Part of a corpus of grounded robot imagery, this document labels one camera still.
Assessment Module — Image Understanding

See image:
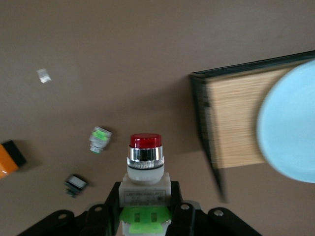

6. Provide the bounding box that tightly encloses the light blue plate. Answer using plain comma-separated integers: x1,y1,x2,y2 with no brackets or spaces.
256,59,315,184

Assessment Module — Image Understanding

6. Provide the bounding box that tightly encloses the red push button switch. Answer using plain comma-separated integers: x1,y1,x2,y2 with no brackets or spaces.
119,133,173,236

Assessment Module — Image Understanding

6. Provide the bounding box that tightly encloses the green push button switch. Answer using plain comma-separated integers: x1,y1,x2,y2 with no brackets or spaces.
88,126,113,154

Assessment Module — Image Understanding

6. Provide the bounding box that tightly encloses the brown tape patch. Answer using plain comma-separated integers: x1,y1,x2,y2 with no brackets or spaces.
36,68,52,84

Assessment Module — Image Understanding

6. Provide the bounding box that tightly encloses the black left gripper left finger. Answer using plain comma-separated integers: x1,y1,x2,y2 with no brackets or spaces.
17,181,124,236

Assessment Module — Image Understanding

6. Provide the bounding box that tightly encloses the white rectangular push button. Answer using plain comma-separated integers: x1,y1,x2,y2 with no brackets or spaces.
63,174,89,199

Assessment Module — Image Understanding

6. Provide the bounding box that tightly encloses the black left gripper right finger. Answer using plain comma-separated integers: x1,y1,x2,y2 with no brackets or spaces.
163,181,261,236

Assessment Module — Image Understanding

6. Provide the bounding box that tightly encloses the black wire mesh basket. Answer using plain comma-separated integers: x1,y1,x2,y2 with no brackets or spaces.
189,50,315,204

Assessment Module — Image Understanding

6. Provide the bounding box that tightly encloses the light wooden board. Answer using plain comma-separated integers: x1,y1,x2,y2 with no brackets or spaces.
205,65,296,169

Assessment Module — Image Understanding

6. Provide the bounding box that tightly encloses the orange button enclosure box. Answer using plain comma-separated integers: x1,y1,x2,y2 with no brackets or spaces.
0,140,28,179

